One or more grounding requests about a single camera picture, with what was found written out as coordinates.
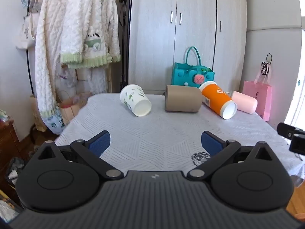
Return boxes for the white paper cup green leaves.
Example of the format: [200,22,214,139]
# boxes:
[120,84,152,117]

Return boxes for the orange paper cup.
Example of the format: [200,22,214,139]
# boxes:
[199,81,237,120]

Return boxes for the teal felt tote bag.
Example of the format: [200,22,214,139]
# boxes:
[171,46,214,88]

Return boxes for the pink paper gift bag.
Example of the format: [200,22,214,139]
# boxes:
[242,70,272,122]

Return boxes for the white canvas tote bag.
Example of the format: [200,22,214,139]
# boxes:
[15,13,39,50]

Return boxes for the beige tan cup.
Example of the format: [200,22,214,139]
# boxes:
[165,85,202,113]

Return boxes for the light grey wooden wardrobe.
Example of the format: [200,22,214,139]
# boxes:
[128,0,247,94]

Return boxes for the pink tumbler with grey lid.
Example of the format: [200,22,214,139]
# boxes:
[231,91,258,114]

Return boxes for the brown paper bag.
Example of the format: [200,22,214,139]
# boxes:
[58,90,92,126]

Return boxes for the white fleece jacket green trim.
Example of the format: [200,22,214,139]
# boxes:
[60,0,120,69]

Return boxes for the dark wooden cabinet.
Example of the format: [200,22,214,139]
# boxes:
[0,119,22,200]

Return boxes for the black clothes rack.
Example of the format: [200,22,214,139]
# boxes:
[22,0,42,95]

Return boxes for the white door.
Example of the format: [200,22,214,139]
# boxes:
[285,0,304,130]

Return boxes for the white patterned tablecloth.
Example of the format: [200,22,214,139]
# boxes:
[55,94,304,178]

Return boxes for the black wall hook with cords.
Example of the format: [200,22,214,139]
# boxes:
[261,53,272,76]

